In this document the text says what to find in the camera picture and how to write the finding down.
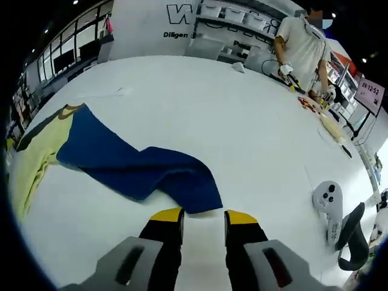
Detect black curved head strap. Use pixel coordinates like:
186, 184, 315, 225
335, 202, 370, 272

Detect pink hanging bag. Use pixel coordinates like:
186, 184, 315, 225
104, 10, 115, 34

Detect yellow garment with dark sleeves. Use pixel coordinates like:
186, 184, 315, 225
13, 102, 224, 219

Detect pink timer screen on stand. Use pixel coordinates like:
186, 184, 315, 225
345, 77, 386, 140

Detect grey metal shelving unit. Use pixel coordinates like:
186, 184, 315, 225
193, 0, 283, 59

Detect beige oblong item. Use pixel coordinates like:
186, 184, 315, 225
319, 113, 347, 144

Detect red small items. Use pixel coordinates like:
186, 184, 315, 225
296, 96, 319, 113

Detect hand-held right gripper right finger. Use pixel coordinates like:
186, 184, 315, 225
224, 209, 337, 291

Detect white handheld controller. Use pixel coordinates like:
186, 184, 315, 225
312, 180, 345, 244

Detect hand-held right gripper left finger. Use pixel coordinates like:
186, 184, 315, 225
60, 208, 185, 291

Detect black computer monitor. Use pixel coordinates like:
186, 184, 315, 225
78, 41, 101, 64
53, 50, 75, 73

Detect white storage bin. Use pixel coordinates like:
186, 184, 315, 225
201, 4, 221, 16
244, 12, 265, 27
222, 7, 243, 21

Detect grey box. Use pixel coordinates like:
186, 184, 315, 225
189, 39, 226, 60
244, 45, 274, 72

